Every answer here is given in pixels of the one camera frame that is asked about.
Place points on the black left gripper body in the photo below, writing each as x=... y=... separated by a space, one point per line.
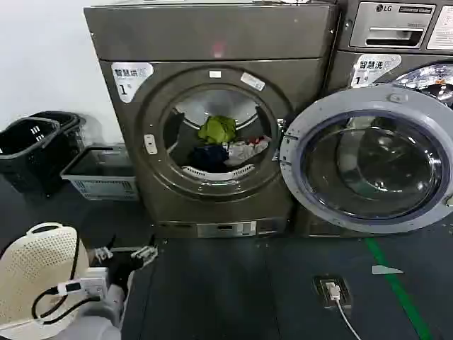
x=121 y=270

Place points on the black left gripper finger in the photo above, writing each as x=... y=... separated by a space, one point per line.
x=144 y=254
x=104 y=253

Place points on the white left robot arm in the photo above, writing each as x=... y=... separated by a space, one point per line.
x=102 y=318

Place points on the grey plastic crate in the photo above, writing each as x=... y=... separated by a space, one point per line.
x=102 y=184

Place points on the cream perforated laundry basket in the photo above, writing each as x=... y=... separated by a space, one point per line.
x=32 y=258

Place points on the dark blue garment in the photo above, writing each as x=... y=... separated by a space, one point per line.
x=209 y=156

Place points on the black plastic basket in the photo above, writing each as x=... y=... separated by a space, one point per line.
x=72 y=124
x=28 y=156

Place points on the white grey garment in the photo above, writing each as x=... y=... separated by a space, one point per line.
x=244 y=150

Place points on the green garment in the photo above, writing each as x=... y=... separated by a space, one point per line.
x=216 y=129

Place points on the red garment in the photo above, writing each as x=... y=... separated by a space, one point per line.
x=255 y=140

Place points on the floor power socket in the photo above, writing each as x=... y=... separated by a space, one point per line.
x=320 y=292

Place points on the white plug adapter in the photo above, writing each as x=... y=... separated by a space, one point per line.
x=333 y=289

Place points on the round glass dryer door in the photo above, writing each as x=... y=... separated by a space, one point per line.
x=301 y=141

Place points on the grey dryer with open drum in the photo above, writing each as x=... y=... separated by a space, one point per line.
x=212 y=53

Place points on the pale floor sticker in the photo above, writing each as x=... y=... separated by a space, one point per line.
x=385 y=270

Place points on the green floor tape line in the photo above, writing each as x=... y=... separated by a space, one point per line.
x=393 y=280

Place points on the grey machine with control panel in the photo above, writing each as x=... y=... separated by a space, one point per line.
x=382 y=21

